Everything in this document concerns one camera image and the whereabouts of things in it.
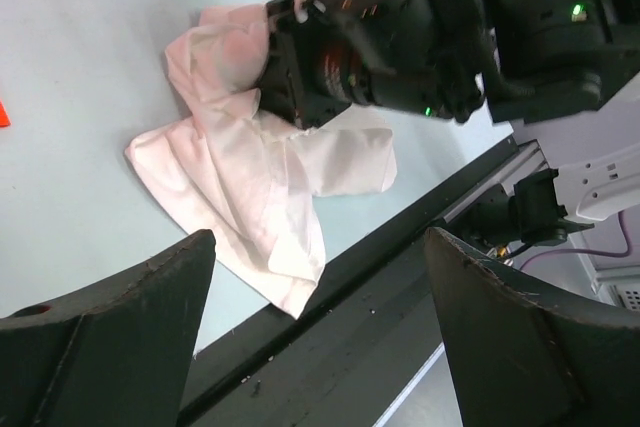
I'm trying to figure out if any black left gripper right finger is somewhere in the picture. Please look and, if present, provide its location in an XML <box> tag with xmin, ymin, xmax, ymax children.
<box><xmin>425</xmin><ymin>228</ymin><xmax>639</xmax><ymax>426</ymax></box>

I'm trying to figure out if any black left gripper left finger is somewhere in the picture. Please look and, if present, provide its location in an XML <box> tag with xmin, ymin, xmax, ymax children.
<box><xmin>1</xmin><ymin>230</ymin><xmax>215</xmax><ymax>426</ymax></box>

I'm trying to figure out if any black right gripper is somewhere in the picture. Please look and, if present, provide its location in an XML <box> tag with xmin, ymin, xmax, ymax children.
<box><xmin>257</xmin><ymin>0</ymin><xmax>370</xmax><ymax>129</ymax></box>

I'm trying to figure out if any white t shirt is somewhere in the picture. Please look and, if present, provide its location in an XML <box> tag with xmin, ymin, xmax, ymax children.
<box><xmin>126</xmin><ymin>4</ymin><xmax>397</xmax><ymax>317</ymax></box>

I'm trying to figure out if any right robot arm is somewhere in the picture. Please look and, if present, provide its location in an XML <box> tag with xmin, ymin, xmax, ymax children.
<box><xmin>257</xmin><ymin>0</ymin><xmax>639</xmax><ymax>129</ymax></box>

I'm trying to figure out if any orange t shirt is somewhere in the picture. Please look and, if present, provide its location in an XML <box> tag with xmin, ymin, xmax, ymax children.
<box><xmin>0</xmin><ymin>102</ymin><xmax>11</xmax><ymax>128</ymax></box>

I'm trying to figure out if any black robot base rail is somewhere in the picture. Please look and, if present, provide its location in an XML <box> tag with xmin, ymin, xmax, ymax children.
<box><xmin>178</xmin><ymin>138</ymin><xmax>546</xmax><ymax>426</ymax></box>

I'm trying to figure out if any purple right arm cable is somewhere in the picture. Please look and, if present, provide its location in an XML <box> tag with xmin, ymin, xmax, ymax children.
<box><xmin>517</xmin><ymin>209</ymin><xmax>632</xmax><ymax>273</ymax></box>

